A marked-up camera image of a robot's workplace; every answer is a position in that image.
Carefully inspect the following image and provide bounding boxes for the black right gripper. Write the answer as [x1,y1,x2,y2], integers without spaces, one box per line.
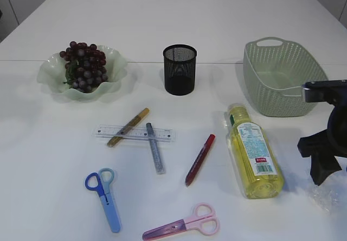
[298,107,346,186]

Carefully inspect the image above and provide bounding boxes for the clear plastic sheet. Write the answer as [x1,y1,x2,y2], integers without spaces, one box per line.
[307,185,346,214]

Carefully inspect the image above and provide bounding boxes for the yellow tea bottle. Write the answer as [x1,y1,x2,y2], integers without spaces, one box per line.
[228,104,285,199]

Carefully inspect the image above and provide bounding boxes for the purple artificial grape bunch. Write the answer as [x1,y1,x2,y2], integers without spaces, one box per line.
[59,41,108,93]

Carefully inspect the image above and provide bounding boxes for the green woven plastic basket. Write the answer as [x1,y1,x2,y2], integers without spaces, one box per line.
[243,37,327,117]

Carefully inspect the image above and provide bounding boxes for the red glitter pen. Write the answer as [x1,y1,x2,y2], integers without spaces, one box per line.
[185,134,215,187]

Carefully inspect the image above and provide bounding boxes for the silver glitter pen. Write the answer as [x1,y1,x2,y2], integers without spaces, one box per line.
[146,123,165,175]

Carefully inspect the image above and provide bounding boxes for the black mesh pen holder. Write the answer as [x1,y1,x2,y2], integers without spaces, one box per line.
[163,44,197,96]

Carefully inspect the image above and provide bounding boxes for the gold glitter pen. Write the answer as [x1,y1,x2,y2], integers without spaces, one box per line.
[107,107,150,148]

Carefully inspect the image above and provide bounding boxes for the clear plastic ruler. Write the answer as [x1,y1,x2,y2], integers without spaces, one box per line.
[94,125,176,142]

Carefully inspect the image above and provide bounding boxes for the pink scissors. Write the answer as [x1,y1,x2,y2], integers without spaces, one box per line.
[142,203,220,240]

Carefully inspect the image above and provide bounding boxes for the blue scissors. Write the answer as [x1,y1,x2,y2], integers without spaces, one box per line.
[85,168,121,233]

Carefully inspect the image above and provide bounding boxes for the green wavy glass bowl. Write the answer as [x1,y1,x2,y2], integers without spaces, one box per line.
[37,41,127,101]

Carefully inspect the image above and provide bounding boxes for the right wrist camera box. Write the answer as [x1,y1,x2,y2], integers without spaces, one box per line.
[302,79,346,106]

